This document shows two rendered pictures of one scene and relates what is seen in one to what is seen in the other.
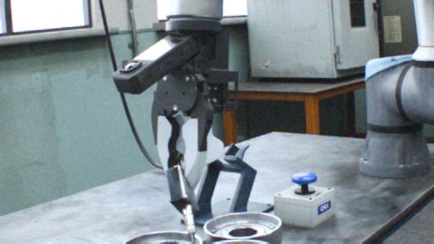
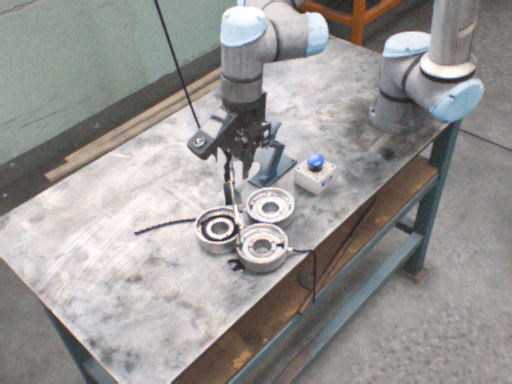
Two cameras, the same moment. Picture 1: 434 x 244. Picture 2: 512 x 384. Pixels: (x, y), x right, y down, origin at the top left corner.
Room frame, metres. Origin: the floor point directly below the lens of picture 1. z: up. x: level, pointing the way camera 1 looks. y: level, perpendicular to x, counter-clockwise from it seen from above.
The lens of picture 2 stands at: (-0.07, -0.06, 1.66)
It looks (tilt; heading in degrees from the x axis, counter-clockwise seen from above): 44 degrees down; 4
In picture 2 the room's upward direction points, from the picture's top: 4 degrees counter-clockwise
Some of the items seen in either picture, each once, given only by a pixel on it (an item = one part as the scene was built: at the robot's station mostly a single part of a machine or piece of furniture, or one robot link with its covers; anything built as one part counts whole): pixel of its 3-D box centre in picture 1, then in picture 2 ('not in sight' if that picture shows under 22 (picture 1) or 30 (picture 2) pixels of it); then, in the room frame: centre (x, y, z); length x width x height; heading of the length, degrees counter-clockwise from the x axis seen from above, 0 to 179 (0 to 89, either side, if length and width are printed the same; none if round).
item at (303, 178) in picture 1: (304, 189); (315, 166); (0.85, -0.13, 0.85); 0.04 x 0.04 x 0.05
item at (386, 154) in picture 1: (395, 145); (400, 101); (1.10, -0.36, 0.85); 0.15 x 0.15 x 0.10
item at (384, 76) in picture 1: (397, 87); (408, 63); (1.09, -0.37, 0.97); 0.13 x 0.12 x 0.14; 27
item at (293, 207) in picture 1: (307, 203); (316, 173); (0.85, -0.14, 0.82); 0.08 x 0.07 x 0.05; 138
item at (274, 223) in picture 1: (243, 238); (270, 210); (0.74, -0.03, 0.82); 0.10 x 0.10 x 0.04
